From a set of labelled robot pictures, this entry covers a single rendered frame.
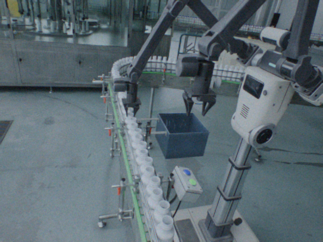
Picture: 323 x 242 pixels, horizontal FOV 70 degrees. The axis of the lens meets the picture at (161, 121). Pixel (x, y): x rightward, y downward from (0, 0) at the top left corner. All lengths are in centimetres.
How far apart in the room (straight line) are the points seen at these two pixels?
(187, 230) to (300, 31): 149
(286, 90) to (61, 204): 202
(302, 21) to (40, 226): 219
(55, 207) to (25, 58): 276
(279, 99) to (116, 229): 163
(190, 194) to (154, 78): 193
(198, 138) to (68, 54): 314
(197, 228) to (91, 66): 331
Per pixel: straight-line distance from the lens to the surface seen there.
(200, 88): 80
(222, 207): 166
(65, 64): 438
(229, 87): 285
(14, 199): 257
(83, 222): 224
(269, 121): 129
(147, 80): 270
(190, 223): 195
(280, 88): 120
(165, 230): 78
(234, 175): 150
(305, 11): 96
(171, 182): 101
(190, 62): 76
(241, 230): 206
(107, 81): 206
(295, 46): 98
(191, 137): 165
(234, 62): 518
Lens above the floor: 176
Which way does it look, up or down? 28 degrees down
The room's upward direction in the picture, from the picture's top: 8 degrees clockwise
